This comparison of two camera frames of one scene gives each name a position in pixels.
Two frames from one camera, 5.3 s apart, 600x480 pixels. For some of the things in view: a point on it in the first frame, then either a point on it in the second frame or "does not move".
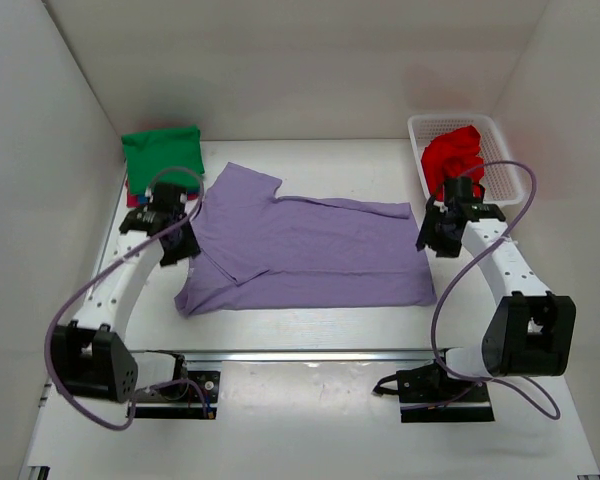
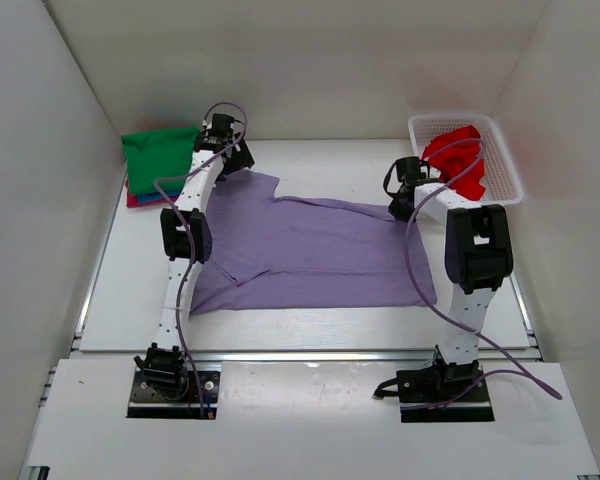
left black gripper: (190, 245) to (242, 161)
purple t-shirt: (263, 250) does not move
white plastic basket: (503, 185) does not move
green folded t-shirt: (169, 156) does not move
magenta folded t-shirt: (132, 200) does not move
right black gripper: (443, 250) to (398, 213)
